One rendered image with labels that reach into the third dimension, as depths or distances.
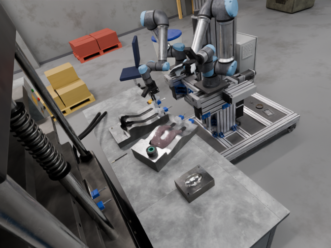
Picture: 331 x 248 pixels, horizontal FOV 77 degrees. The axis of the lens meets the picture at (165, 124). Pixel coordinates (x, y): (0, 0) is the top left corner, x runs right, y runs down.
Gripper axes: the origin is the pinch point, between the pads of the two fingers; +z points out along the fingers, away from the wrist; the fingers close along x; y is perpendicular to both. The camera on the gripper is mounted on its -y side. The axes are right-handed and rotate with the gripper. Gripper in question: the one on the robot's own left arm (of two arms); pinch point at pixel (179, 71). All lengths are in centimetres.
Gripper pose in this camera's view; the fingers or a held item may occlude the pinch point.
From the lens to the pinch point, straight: 119.0
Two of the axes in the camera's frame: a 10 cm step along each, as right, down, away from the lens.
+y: 3.0, 7.8, 5.5
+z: -5.9, 6.0, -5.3
